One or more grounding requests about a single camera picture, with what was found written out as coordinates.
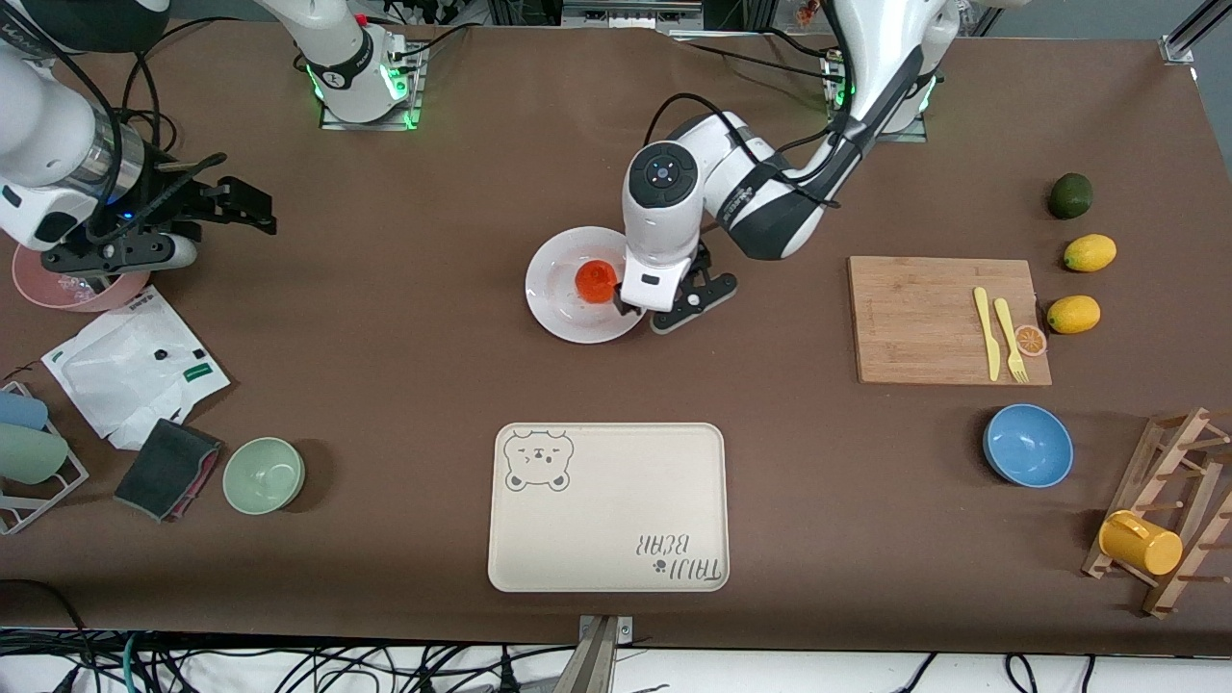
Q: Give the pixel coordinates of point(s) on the small orange slice toy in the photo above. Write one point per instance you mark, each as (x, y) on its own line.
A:
(1031, 341)

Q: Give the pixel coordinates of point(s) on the aluminium frame profile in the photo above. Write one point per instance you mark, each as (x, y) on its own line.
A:
(1179, 48)

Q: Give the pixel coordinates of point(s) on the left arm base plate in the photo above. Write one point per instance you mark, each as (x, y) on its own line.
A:
(905, 138)

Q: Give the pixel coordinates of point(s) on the wooden cup rack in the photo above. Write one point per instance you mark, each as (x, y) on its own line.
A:
(1169, 452)

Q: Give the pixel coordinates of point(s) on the dark grey folded cloth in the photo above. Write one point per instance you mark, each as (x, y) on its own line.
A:
(166, 469)

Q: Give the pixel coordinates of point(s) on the white plastic bag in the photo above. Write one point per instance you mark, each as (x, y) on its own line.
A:
(125, 371)

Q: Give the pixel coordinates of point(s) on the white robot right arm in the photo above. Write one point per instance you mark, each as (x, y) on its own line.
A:
(337, 38)

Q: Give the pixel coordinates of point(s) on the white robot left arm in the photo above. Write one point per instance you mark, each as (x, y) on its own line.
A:
(760, 192)

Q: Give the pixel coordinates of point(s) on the light blue cup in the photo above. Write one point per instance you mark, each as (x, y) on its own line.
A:
(21, 411)

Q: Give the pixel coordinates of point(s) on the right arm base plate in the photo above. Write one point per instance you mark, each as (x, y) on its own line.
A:
(371, 125)

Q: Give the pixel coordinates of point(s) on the dark green avocado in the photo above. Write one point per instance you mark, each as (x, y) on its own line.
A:
(1070, 195)

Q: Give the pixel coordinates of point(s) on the wooden cutting board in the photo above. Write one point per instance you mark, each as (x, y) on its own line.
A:
(924, 318)

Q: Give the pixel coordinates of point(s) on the pale green cup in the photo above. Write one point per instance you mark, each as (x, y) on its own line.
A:
(29, 452)

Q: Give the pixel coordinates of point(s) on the orange mandarin fruit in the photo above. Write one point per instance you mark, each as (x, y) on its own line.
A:
(595, 281)

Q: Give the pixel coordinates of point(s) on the blue bowl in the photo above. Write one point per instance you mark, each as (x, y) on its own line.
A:
(1028, 445)

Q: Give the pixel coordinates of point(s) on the yellow cup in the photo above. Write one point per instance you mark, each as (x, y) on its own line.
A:
(1141, 544)

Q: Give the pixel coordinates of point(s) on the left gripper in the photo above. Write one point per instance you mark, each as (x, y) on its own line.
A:
(629, 309)

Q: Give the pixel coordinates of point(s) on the yellow plastic fork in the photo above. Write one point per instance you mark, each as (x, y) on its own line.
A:
(1009, 332)

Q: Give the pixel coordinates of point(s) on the cream bear print tray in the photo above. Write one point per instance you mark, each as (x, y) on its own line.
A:
(616, 500)

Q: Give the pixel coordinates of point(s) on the yellow plastic knife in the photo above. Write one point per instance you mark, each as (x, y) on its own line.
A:
(987, 332)

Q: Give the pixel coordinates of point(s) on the pale green bowl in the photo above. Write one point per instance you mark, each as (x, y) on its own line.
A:
(264, 474)

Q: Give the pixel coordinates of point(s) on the white round plate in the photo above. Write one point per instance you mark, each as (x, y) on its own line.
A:
(558, 289)

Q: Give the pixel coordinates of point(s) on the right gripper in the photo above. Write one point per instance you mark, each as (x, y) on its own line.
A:
(162, 206)

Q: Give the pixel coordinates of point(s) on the pink bowl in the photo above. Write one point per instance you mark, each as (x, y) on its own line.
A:
(38, 291)

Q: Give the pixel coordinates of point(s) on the grey metal frame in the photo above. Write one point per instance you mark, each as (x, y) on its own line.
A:
(626, 14)

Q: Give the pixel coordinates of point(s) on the yellow lemon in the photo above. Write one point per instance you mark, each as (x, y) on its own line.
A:
(1090, 252)
(1073, 314)

